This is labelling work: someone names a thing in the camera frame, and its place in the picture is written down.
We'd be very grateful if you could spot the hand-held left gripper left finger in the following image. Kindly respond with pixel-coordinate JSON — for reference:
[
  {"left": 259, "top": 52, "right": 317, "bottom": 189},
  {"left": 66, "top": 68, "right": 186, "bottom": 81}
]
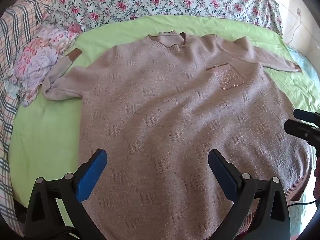
[{"left": 24, "top": 148, "right": 108, "bottom": 240}]

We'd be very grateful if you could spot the pastel floral cloth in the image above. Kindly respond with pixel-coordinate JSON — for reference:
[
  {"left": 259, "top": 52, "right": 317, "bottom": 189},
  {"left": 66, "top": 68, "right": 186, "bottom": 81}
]
[{"left": 5, "top": 22, "right": 82, "bottom": 107}]

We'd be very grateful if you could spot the floral patterned quilt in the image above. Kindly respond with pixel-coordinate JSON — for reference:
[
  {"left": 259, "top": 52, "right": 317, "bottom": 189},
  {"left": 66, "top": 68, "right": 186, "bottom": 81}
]
[{"left": 49, "top": 0, "right": 284, "bottom": 34}]

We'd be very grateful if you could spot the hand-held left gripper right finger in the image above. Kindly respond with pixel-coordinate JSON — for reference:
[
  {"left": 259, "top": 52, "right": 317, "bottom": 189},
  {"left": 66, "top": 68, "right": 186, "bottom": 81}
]
[{"left": 208, "top": 149, "right": 292, "bottom": 240}]

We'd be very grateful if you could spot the light green bed sheet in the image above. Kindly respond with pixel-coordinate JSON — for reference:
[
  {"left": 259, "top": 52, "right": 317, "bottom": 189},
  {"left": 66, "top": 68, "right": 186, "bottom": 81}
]
[{"left": 9, "top": 15, "right": 320, "bottom": 230}]

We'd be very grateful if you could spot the black cable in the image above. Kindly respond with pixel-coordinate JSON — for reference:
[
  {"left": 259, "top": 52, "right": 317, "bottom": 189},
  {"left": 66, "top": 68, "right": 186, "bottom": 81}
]
[{"left": 287, "top": 199, "right": 318, "bottom": 207}]

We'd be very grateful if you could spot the plaid blanket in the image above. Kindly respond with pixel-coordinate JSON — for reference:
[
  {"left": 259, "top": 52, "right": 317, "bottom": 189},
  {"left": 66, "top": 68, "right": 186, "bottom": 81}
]
[{"left": 0, "top": 0, "right": 54, "bottom": 235}]

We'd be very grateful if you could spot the light blue mattress cover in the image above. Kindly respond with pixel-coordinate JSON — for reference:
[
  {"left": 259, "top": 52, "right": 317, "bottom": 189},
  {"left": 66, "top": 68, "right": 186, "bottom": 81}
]
[{"left": 286, "top": 44, "right": 320, "bottom": 98}]

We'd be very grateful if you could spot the white wall cable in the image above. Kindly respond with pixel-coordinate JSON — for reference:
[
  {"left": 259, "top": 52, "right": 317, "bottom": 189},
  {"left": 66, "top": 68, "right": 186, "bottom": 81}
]
[{"left": 285, "top": 8, "right": 302, "bottom": 44}]

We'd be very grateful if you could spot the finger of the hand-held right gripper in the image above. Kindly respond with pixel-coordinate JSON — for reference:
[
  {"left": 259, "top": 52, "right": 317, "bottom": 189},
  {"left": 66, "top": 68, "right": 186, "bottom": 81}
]
[
  {"left": 293, "top": 108, "right": 320, "bottom": 125},
  {"left": 284, "top": 119, "right": 320, "bottom": 144}
]

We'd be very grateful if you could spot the beige knitted sweater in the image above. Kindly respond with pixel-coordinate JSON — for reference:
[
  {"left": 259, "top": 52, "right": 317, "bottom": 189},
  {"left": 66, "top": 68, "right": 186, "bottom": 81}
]
[{"left": 42, "top": 31, "right": 313, "bottom": 240}]

